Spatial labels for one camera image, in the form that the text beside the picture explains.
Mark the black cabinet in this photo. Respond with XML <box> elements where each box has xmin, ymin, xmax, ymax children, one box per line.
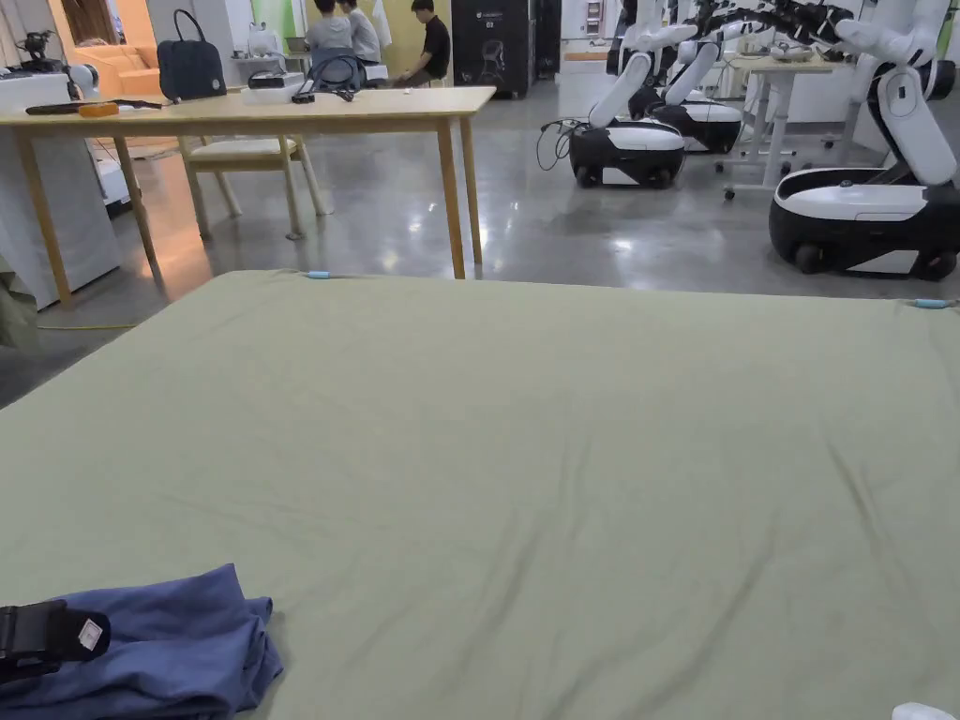
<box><xmin>450</xmin><ymin>0</ymin><xmax>537</xmax><ymax>100</ymax></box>

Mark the bed with pale green sheet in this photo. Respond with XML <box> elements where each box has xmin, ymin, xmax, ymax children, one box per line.
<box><xmin>0</xmin><ymin>268</ymin><xmax>960</xmax><ymax>720</ymax></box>

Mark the long wooden table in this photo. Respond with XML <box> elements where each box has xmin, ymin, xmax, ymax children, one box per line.
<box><xmin>0</xmin><ymin>8</ymin><xmax>499</xmax><ymax>310</ymax></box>

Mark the orange sofa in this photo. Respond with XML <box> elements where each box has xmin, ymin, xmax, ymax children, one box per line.
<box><xmin>73</xmin><ymin>43</ymin><xmax>163</xmax><ymax>103</ymax></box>

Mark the dark blue shirt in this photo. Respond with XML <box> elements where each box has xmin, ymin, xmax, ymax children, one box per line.
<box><xmin>0</xmin><ymin>563</ymin><xmax>286</xmax><ymax>720</ymax></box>

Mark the white cabinet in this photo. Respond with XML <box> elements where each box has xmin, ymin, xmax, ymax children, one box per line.
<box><xmin>0</xmin><ymin>63</ymin><xmax>125</xmax><ymax>311</ymax></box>

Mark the white wheeled robot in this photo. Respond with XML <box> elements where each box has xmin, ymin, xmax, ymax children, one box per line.
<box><xmin>651</xmin><ymin>0</ymin><xmax>796</xmax><ymax>156</ymax></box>
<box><xmin>568</xmin><ymin>0</ymin><xmax>698</xmax><ymax>189</ymax></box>
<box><xmin>768</xmin><ymin>0</ymin><xmax>960</xmax><ymax>283</ymax></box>

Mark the wooden chair with pale seat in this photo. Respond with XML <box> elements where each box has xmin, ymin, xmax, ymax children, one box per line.
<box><xmin>178</xmin><ymin>134</ymin><xmax>329</xmax><ymax>242</ymax></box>

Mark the white desk on castors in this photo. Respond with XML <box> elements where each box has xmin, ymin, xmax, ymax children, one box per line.
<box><xmin>722</xmin><ymin>44</ymin><xmax>863</xmax><ymax>202</ymax></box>

